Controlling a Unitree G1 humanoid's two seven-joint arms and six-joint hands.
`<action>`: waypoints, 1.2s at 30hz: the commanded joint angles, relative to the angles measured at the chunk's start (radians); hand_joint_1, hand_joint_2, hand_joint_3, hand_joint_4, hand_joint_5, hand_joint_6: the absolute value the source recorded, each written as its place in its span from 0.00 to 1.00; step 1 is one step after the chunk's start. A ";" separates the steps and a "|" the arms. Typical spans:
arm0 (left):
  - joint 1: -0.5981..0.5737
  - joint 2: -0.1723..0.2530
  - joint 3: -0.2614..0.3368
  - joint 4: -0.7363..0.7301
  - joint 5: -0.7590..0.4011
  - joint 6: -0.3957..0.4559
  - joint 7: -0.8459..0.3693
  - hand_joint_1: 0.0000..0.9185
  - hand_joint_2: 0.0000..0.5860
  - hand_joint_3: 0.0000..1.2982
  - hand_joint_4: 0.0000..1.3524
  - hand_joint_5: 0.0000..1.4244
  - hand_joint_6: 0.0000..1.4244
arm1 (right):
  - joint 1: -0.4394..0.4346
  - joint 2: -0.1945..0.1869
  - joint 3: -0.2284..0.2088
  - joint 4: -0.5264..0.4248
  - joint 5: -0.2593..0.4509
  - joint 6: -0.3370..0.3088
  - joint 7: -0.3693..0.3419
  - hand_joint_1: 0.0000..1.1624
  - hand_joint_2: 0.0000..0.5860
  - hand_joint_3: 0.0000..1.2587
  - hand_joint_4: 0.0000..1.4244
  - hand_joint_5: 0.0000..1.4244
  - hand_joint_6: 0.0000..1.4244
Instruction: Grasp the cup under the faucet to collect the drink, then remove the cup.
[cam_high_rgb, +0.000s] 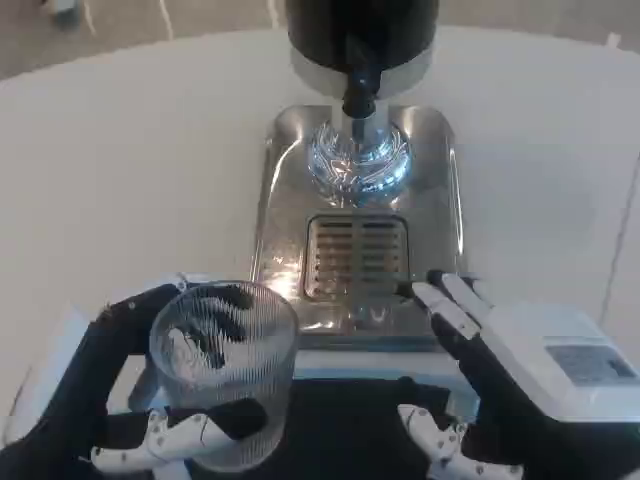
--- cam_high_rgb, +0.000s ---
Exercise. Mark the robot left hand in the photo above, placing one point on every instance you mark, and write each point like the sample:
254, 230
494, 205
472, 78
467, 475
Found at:
60, 400

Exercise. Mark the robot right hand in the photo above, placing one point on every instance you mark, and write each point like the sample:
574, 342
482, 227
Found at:
530, 350

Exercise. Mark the clear ribbed glass cup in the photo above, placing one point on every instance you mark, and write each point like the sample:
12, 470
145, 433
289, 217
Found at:
240, 380

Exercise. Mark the steel drip tray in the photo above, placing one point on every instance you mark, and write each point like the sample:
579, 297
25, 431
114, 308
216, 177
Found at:
435, 210

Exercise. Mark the black robot torso panel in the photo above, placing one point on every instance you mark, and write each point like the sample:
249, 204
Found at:
345, 425

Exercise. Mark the slotted steel drain grid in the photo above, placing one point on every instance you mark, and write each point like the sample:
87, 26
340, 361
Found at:
355, 250

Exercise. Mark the black dispenser tap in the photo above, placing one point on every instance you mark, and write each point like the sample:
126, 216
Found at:
361, 87

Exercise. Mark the black and steel drink dispenser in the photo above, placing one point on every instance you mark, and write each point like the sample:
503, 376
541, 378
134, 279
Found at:
320, 30

